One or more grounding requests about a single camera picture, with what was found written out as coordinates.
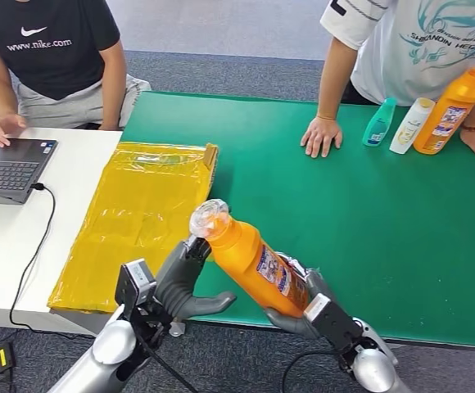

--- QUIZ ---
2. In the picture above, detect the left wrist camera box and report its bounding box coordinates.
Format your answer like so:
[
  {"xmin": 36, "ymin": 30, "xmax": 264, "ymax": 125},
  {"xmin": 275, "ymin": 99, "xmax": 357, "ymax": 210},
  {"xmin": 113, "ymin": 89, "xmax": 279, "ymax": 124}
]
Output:
[{"xmin": 115, "ymin": 259, "xmax": 158, "ymax": 321}]

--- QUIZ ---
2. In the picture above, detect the green table mat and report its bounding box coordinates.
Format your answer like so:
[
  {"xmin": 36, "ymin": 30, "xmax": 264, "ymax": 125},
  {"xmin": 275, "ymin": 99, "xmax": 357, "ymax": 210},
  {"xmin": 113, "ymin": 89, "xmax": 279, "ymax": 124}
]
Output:
[{"xmin": 121, "ymin": 91, "xmax": 475, "ymax": 350}]

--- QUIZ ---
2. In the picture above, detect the black laptop cable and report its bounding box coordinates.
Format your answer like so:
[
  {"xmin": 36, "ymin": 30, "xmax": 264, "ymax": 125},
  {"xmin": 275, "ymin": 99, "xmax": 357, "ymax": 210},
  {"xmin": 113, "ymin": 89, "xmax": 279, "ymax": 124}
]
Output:
[{"xmin": 8, "ymin": 183, "xmax": 111, "ymax": 348}]

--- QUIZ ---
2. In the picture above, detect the black power adapter yellow label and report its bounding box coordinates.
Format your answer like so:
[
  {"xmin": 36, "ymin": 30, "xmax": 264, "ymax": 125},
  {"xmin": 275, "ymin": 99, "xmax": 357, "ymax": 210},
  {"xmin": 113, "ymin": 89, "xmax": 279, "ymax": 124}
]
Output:
[{"xmin": 0, "ymin": 341, "xmax": 16, "ymax": 375}]

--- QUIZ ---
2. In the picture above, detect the yellow plastic wrapped cardboard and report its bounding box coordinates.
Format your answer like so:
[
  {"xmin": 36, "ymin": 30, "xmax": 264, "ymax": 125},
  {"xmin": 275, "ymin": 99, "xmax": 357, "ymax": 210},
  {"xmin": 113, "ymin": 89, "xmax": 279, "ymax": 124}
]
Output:
[{"xmin": 48, "ymin": 142, "xmax": 220, "ymax": 316}]

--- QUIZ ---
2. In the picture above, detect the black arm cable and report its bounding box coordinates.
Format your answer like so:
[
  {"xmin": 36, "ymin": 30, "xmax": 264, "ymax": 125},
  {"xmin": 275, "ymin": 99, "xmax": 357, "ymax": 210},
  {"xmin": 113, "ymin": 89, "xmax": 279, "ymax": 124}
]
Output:
[
  {"xmin": 282, "ymin": 350, "xmax": 345, "ymax": 393},
  {"xmin": 135, "ymin": 325, "xmax": 199, "ymax": 393}
]

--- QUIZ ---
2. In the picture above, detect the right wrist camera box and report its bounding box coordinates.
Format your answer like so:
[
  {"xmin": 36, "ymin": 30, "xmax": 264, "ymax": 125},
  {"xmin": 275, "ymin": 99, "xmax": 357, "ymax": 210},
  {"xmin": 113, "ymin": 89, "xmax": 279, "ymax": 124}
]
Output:
[{"xmin": 302, "ymin": 292, "xmax": 365, "ymax": 354}]

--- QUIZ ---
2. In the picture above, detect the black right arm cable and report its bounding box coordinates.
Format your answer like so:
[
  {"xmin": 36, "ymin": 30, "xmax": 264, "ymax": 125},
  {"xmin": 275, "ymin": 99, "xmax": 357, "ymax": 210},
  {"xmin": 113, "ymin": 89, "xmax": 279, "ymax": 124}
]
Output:
[{"xmin": 282, "ymin": 350, "xmax": 345, "ymax": 393}]

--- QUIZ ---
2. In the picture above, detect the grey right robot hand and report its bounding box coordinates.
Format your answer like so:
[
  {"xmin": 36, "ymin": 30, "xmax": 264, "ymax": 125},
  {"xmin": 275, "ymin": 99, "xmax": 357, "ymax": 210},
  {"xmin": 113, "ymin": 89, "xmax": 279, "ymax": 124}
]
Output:
[{"xmin": 264, "ymin": 251, "xmax": 337, "ymax": 341}]

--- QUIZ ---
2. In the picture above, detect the white bottle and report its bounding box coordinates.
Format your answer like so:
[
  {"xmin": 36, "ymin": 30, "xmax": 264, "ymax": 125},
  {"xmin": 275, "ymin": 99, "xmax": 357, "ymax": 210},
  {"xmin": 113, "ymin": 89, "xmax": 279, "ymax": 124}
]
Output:
[{"xmin": 389, "ymin": 97, "xmax": 436, "ymax": 156}]

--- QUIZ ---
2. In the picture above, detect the orange bottle with clear cap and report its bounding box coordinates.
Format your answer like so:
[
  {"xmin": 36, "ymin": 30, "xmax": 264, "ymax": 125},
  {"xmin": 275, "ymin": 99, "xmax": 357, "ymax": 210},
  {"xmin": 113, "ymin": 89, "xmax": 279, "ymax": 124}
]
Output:
[{"xmin": 189, "ymin": 199, "xmax": 310, "ymax": 319}]

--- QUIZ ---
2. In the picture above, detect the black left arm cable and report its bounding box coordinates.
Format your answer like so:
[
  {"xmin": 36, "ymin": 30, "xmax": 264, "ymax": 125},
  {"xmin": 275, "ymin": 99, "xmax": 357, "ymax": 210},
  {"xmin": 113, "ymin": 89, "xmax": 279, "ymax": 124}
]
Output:
[{"xmin": 135, "ymin": 325, "xmax": 199, "ymax": 393}]

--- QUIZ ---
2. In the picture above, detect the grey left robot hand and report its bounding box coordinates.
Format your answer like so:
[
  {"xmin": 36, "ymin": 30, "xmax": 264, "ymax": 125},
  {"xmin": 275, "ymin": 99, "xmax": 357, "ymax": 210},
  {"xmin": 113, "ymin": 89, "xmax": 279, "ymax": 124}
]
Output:
[{"xmin": 154, "ymin": 237, "xmax": 237, "ymax": 321}]

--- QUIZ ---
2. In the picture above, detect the white desk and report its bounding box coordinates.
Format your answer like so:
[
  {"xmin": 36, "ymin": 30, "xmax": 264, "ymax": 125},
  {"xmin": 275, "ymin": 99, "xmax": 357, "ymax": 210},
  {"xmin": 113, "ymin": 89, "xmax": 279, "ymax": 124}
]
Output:
[{"xmin": 0, "ymin": 124, "xmax": 124, "ymax": 337}]

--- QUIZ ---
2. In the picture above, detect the teal bottle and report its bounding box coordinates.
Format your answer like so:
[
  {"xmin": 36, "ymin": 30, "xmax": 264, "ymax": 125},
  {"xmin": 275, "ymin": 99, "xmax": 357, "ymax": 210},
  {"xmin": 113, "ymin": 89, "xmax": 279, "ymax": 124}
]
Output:
[{"xmin": 362, "ymin": 97, "xmax": 397, "ymax": 148}]

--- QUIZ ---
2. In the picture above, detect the person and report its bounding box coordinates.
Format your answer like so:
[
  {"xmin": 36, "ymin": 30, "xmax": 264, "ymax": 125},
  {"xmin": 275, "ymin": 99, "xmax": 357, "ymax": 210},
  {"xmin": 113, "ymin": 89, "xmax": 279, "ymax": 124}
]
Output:
[
  {"xmin": 0, "ymin": 0, "xmax": 152, "ymax": 148},
  {"xmin": 300, "ymin": 0, "xmax": 475, "ymax": 160}
]

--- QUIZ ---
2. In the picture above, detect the grey laptop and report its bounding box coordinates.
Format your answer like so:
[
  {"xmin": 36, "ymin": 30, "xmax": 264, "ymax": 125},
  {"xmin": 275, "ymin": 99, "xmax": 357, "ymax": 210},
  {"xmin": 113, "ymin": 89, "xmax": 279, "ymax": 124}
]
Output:
[{"xmin": 0, "ymin": 136, "xmax": 59, "ymax": 206}]

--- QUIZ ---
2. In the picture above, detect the person's right hand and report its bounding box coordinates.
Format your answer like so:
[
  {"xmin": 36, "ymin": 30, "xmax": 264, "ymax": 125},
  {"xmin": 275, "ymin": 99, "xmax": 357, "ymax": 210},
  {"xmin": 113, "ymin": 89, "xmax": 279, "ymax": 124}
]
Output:
[
  {"xmin": 300, "ymin": 115, "xmax": 344, "ymax": 160},
  {"xmin": 0, "ymin": 112, "xmax": 28, "ymax": 148}
]

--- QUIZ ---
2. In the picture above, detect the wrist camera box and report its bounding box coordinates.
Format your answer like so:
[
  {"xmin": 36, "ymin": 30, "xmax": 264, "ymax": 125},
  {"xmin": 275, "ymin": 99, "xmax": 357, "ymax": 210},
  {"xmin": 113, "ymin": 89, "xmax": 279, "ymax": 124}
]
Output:
[
  {"xmin": 302, "ymin": 292, "xmax": 365, "ymax": 354},
  {"xmin": 115, "ymin": 259, "xmax": 158, "ymax": 321}
]

